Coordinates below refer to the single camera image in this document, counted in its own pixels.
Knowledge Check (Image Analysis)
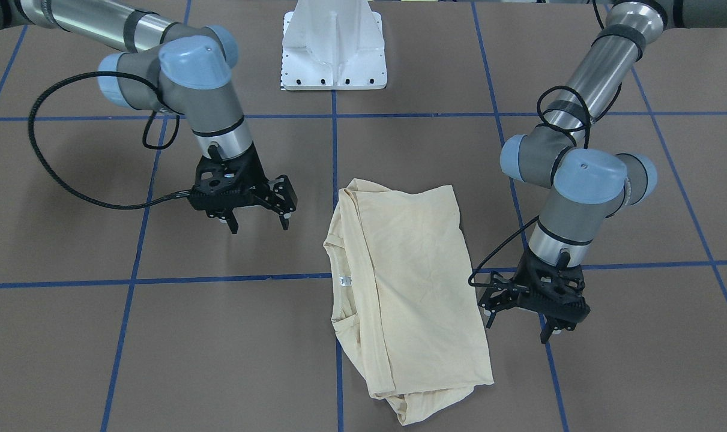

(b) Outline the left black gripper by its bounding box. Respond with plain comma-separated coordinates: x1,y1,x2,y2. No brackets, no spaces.
486,248,591,344

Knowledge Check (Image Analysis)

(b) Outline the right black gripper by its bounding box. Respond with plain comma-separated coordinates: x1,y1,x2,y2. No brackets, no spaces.
188,144,292,235

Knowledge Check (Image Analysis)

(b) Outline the cream long-sleeve printed shirt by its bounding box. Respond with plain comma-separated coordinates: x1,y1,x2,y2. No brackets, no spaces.
323,178,494,426

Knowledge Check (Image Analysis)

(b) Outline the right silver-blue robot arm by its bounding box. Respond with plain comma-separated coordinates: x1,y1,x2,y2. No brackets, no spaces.
0,1,298,233

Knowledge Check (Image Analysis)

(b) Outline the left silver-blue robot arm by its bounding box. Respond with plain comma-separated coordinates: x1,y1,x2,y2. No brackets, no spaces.
478,1,727,344

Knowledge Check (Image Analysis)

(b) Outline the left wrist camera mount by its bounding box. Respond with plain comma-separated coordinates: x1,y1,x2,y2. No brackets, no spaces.
478,272,522,312

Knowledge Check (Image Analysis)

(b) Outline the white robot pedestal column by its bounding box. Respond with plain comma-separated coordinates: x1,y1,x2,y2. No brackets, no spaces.
280,1,388,91

